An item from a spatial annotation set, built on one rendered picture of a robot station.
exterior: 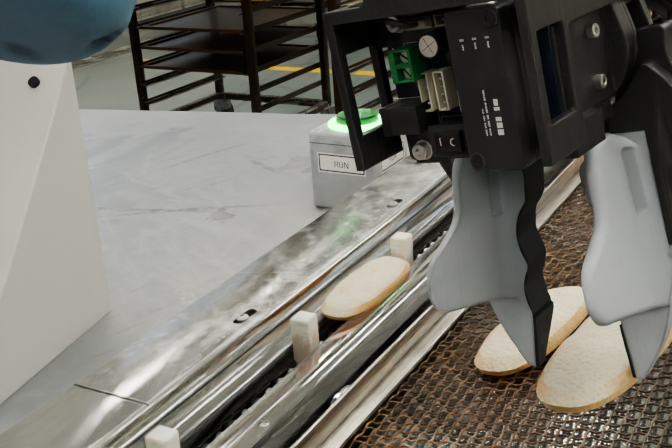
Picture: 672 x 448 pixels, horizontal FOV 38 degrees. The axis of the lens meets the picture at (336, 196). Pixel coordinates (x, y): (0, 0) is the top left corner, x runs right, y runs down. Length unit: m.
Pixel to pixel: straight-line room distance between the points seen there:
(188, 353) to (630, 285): 0.33
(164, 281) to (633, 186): 0.53
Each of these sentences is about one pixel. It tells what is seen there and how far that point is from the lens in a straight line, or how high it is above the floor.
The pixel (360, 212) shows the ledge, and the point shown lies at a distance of 0.80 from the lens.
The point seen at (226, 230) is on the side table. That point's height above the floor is 0.82.
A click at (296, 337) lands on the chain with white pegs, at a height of 0.86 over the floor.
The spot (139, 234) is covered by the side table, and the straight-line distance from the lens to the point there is 0.92.
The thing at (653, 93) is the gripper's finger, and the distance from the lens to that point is 0.33.
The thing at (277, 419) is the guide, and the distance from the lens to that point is 0.53.
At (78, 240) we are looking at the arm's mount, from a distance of 0.73.
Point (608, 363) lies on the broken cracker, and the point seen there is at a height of 0.96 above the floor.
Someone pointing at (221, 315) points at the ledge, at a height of 0.86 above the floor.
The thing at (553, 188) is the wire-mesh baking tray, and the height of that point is 0.90.
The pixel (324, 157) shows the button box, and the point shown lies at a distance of 0.91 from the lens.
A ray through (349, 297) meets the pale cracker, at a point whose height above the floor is 0.86.
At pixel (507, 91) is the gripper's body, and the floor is 1.07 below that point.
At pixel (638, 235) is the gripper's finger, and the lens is 0.34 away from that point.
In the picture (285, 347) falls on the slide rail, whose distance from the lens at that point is 0.62.
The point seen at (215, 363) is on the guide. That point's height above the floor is 0.86.
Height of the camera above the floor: 1.14
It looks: 20 degrees down
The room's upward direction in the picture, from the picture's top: 4 degrees counter-clockwise
